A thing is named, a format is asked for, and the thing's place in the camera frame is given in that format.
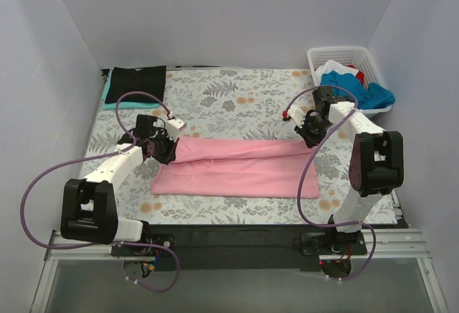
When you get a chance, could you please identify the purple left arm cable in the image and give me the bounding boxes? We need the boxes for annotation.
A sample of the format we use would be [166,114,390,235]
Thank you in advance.
[19,90,181,293]

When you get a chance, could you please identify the red t shirt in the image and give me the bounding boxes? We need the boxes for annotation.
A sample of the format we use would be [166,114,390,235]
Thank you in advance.
[356,71,365,87]

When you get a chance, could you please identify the floral patterned table mat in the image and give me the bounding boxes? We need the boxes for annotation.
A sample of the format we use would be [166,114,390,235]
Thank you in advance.
[67,67,399,225]

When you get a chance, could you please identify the white t shirt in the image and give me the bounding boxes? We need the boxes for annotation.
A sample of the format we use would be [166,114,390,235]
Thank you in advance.
[314,60,359,85]

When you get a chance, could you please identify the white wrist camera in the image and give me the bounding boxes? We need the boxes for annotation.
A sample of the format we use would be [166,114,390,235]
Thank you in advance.
[165,118,186,141]
[282,105,306,129]

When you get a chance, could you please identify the pink t shirt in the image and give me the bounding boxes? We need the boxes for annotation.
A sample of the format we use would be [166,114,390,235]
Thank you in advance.
[151,137,320,199]

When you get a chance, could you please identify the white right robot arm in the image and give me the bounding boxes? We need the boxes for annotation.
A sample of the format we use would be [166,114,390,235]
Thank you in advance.
[283,85,404,254]

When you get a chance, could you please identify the aluminium front rail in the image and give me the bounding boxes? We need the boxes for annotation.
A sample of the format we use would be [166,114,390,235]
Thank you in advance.
[43,228,431,263]

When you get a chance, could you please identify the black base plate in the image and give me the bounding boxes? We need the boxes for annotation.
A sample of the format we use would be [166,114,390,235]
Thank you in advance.
[299,228,367,256]
[110,233,176,257]

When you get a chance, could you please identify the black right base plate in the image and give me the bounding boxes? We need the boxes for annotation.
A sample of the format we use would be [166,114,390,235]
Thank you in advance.
[299,228,367,256]

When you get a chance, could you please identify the white plastic basket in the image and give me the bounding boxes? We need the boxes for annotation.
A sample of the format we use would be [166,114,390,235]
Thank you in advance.
[307,46,394,118]

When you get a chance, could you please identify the blue t shirt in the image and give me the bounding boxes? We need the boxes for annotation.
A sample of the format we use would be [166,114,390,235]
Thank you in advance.
[321,71,395,110]

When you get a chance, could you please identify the folded black t shirt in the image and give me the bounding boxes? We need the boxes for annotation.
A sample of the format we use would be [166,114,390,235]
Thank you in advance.
[105,65,166,103]

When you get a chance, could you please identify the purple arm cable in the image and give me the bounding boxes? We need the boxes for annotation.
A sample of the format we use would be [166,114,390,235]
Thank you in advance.
[286,85,377,282]
[19,90,181,293]

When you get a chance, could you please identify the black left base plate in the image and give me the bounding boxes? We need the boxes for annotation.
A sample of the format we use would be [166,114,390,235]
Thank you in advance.
[110,233,176,257]

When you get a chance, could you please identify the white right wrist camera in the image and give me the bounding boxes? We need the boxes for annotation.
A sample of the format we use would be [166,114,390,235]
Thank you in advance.
[282,105,306,129]

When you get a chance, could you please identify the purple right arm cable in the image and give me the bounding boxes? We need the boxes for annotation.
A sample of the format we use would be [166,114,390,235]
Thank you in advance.
[286,85,377,282]

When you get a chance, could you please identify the folded teal t shirt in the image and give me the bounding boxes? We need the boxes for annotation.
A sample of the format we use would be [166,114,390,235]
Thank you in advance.
[102,75,160,111]

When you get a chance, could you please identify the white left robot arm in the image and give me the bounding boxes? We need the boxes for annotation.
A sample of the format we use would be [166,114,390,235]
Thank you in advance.
[60,115,186,256]

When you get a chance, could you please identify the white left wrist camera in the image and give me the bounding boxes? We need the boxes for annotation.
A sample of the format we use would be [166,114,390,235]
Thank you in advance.
[165,118,186,141]

